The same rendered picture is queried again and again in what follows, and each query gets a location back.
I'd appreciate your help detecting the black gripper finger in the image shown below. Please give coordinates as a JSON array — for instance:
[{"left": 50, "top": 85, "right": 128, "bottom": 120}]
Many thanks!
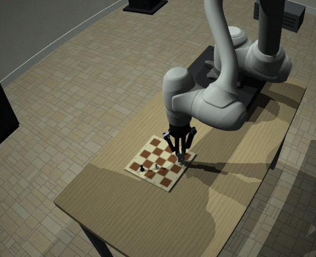
[
  {"left": 181, "top": 127, "right": 197, "bottom": 161},
  {"left": 163, "top": 132, "right": 180, "bottom": 163}
]

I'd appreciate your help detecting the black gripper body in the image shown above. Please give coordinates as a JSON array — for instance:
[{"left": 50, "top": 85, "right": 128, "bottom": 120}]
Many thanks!
[{"left": 168, "top": 123, "right": 191, "bottom": 138}]

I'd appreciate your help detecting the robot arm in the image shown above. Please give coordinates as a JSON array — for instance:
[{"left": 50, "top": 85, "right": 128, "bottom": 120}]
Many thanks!
[{"left": 163, "top": 0, "right": 292, "bottom": 131}]

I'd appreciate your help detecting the brown and cream chessboard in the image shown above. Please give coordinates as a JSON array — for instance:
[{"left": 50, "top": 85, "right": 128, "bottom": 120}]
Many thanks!
[{"left": 124, "top": 135, "right": 196, "bottom": 192}]

